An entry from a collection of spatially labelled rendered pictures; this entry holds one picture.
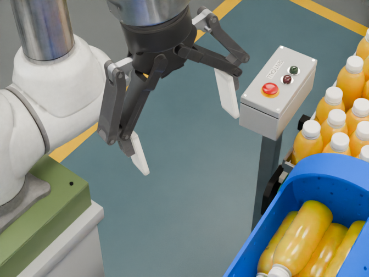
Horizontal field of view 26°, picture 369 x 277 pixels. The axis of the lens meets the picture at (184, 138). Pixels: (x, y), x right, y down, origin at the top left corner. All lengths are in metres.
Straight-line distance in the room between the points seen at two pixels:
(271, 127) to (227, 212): 1.15
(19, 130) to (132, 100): 0.65
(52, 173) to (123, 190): 1.31
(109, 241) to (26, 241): 1.28
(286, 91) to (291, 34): 1.78
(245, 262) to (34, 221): 0.43
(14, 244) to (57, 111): 0.28
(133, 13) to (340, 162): 0.84
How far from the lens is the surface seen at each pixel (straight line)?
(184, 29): 0.84
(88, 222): 1.74
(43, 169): 1.74
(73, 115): 1.58
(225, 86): 0.97
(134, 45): 0.85
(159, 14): 0.80
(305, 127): 1.80
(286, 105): 1.83
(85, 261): 1.87
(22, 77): 1.55
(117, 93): 0.87
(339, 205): 1.69
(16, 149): 1.53
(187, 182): 3.04
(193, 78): 3.39
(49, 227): 1.68
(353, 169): 1.55
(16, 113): 1.54
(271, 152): 2.05
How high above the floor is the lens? 2.44
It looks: 50 degrees down
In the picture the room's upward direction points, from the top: straight up
